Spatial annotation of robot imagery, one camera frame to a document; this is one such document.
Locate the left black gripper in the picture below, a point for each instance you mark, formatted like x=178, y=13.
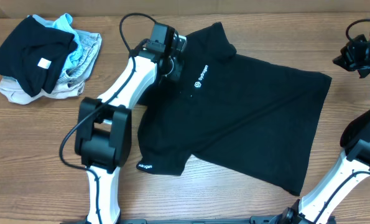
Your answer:
x=175, y=73

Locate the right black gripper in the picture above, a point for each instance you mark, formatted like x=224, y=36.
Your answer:
x=349, y=59

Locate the black polo shirt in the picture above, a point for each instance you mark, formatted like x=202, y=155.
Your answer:
x=234, y=111

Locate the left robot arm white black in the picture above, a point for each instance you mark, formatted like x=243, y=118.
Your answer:
x=104, y=130

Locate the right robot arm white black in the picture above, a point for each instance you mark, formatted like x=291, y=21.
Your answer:
x=353, y=164

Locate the light denim jeans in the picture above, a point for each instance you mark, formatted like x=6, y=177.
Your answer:
x=79, y=65

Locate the light blue garment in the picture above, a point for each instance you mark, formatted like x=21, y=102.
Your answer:
x=64, y=24

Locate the folded black garment on pile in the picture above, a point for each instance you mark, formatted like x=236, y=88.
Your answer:
x=34, y=55

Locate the beige folded garment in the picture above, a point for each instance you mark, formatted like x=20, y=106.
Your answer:
x=15, y=94

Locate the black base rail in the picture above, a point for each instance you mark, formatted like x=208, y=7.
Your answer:
x=252, y=220

